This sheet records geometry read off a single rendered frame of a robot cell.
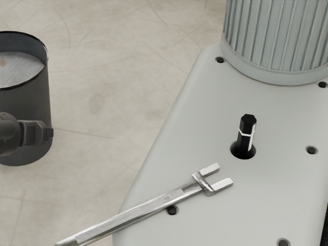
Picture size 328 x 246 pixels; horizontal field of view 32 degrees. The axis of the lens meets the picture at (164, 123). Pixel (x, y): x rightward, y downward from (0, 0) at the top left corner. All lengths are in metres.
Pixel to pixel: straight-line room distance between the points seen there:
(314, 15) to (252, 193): 0.27
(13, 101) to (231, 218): 2.30
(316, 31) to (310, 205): 0.26
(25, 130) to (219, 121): 0.47
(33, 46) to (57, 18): 1.21
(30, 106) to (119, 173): 0.64
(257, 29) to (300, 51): 0.07
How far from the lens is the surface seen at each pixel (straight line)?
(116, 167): 3.27
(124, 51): 4.05
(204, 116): 0.86
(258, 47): 0.90
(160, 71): 3.88
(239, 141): 0.80
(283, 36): 0.87
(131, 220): 0.72
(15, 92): 2.92
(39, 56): 3.22
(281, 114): 0.88
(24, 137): 1.19
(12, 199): 3.20
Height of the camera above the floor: 2.49
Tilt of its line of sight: 45 degrees down
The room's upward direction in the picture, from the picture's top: 2 degrees clockwise
